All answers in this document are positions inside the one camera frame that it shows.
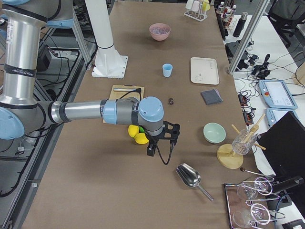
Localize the yellow lemon back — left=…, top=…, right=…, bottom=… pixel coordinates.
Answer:
left=128, top=125, right=140, bottom=138

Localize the aluminium frame post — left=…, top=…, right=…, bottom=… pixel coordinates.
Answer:
left=228, top=0, right=270, bottom=75

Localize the green lime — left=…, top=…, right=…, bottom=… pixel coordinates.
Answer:
left=139, top=126, right=145, bottom=134

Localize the mint green bowl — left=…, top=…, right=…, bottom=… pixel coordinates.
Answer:
left=203, top=123, right=226, bottom=144

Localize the black monitor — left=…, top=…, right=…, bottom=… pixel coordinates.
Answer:
left=257, top=111, right=305, bottom=177

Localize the white cup rack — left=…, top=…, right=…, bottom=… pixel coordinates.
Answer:
left=184, top=0, right=210, bottom=22

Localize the blue teach pendant upper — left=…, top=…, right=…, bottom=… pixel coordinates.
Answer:
left=258, top=80, right=298, bottom=110

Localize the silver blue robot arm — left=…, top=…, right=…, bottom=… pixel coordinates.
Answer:
left=0, top=0, right=180, bottom=156

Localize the clear textured glass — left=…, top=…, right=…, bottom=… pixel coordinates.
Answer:
left=232, top=129, right=257, bottom=155

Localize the copper wire bottle rack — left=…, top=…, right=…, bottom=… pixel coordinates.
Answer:
left=216, top=0, right=237, bottom=30

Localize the beige rabbit serving tray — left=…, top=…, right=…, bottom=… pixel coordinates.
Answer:
left=190, top=57, right=220, bottom=85

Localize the blue teach pendant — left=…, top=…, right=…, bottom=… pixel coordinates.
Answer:
left=258, top=80, right=298, bottom=110
left=265, top=108, right=298, bottom=127

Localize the yellow lemon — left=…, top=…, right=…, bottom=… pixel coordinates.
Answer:
left=128, top=125, right=140, bottom=138
left=134, top=133, right=149, bottom=145

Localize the blue teach pendant lower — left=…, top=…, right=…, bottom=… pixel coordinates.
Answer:
left=265, top=108, right=298, bottom=127

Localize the wooden cup tree stand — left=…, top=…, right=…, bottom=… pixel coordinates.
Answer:
left=217, top=114, right=266, bottom=169

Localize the wooden cutting board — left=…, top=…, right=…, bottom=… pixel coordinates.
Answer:
left=109, top=85, right=145, bottom=101

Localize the pink bowl of ice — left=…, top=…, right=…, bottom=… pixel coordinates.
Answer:
left=149, top=23, right=171, bottom=42

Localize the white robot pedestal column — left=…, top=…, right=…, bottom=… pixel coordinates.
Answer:
left=85, top=0, right=128, bottom=79

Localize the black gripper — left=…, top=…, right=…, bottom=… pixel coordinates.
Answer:
left=147, top=121, right=180, bottom=156

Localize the metal tray with glasses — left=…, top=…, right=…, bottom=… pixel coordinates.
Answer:
left=224, top=177, right=285, bottom=229

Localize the light blue plastic cup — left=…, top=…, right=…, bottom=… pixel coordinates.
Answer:
left=162, top=63, right=173, bottom=77

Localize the metal ice scoop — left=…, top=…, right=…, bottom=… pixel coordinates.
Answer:
left=176, top=163, right=214, bottom=202

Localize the metal knife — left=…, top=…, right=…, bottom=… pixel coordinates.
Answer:
left=113, top=88, right=142, bottom=92

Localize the yellow lemon front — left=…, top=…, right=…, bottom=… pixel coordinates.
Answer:
left=134, top=133, right=149, bottom=145

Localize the grey folded cloth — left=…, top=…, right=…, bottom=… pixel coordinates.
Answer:
left=201, top=89, right=223, bottom=105

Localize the black thermos bottle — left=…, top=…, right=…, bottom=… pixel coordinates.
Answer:
left=233, top=12, right=248, bottom=37

